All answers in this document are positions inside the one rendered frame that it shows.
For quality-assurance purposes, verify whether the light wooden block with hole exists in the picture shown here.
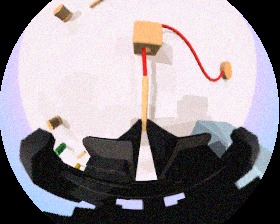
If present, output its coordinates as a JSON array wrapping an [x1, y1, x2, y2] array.
[[132, 21, 162, 56]]

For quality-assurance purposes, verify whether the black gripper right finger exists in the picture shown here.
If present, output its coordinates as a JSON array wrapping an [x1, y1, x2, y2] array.
[[146, 119, 211, 179]]

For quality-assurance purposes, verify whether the round orange-tan wooden button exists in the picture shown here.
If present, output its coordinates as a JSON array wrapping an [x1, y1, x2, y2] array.
[[220, 61, 232, 79]]

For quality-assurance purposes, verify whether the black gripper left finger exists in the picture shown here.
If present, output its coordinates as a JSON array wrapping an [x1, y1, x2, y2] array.
[[82, 119, 141, 181]]

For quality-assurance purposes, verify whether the small green block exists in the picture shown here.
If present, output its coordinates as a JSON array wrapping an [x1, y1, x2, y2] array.
[[55, 142, 66, 156]]

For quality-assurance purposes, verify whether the red string with wooden stick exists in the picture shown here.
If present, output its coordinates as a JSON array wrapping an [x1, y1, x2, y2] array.
[[141, 24, 224, 132]]

